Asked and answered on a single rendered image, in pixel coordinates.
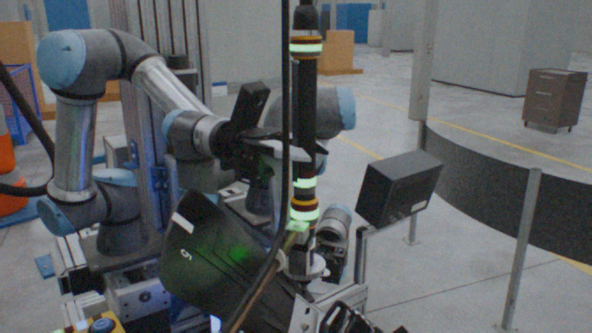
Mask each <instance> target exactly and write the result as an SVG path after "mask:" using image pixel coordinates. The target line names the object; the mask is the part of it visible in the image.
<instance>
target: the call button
mask: <svg viewBox="0 0 592 333"><path fill-rule="evenodd" d="M112 327H113V322H112V321H111V320H110V319H108V318H107V317H104V318H100V319H98V320H96V321H95V322H92V325H91V329H92V333H103V332H106V331H109V330H110V329H111V328H112Z"/></svg>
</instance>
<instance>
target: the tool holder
mask: <svg viewBox="0 0 592 333"><path fill-rule="evenodd" d="M294 222H295V221H290V223H289V224H288V225H287V227H286V228H285V238H286V237H287V235H288V234H289V232H290V231H291V230H296V231H297V232H298V234H299V237H298V239H297V240H296V241H295V242H294V244H293V246H292V248H291V249H290V251H289V255H288V256H287V257H286V258H285V267H284V268H283V271H284V273H285V274H286V276H287V277H289V278H292V279H295V280H299V281H309V280H314V279H317V278H319V277H320V276H322V275H323V273H324V271H325V267H328V264H327V265H325V262H324V260H323V259H322V258H321V256H320V255H317V254H316V253H314V265H313V266H311V267H309V249H310V247H311V246H312V244H313V235H312V234H309V223H304V224H303V225H302V227H294V226H292V225H293V224H294ZM285 238H284V239H283V242H284V240H285Z"/></svg>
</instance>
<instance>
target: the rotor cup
mask: <svg viewBox="0 0 592 333"><path fill-rule="evenodd" d="M337 307H341V309H340V310H339V312H338V313H337V315H336V316H335V318H334V319H333V321H332V322H331V324H328V323H327V321H328V320H329V318H330V317H331V316H332V315H333V314H334V312H335V311H336V309H337ZM318 333H385V332H384V331H383V330H381V329H380V328H379V327H377V326H376V325H375V324H374V323H372V322H371V321H369V320H368V319H367V318H366V317H365V316H364V315H362V314H361V313H359V312H358V311H357V310H355V309H354V308H352V307H350V306H349V305H347V304H346V303H344V302H343V301H341V300H336V301H335V302H334V303H333V304H332V306H331V307H330V309H329V311H327V312H326V313H325V315H324V316H323V318H322V319H321V320H320V324H319V330H318Z"/></svg>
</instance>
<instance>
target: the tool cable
mask: <svg viewBox="0 0 592 333"><path fill-rule="evenodd" d="M281 13H282V198H281V211H280V219H279V224H278V229H277V235H276V238H275V240H274V243H273V245H272V248H271V249H270V250H269V252H268V254H267V259H265V260H264V262H263V265H262V266H261V268H260V270H259V271H258V272H257V273H256V275H255V277H254V279H253V280H252V282H251V283H250V285H249V286H248V288H247V290H246V291H245V292H244V293H243V294H242V296H241V297H240V299H239V301H238V302H237V304H236V305H235V307H234V308H233V310H232V312H231V313H230V314H229V315H228V316H227V318H226V320H225V321H224V323H223V324H222V326H221V327H220V328H219V330H218V332H216V330H214V331H212V333H229V331H230V330H231V327H232V326H233V325H234V323H235V322H236V320H237V319H238V317H239V316H240V314H241V312H242V310H243V309H244V307H245V306H246V305H247V304H248V302H249V300H250V298H251V297H252V295H253V294H254V292H255V290H256V288H257V287H258V285H259V284H260V283H261V281H262V280H263V278H264V276H265V274H267V273H268V271H269V269H270V266H271V265H272V264H273V262H274V260H275V259H277V260H279V261H280V263H281V265H280V268H279V269H278V271H277V272H280V271H281V270H282V269H283V268H284V267H285V254H284V252H283V250H282V249H280V245H281V242H282V239H283V237H284V233H285V226H286V220H287V212H288V201H289V179H290V0H281Z"/></svg>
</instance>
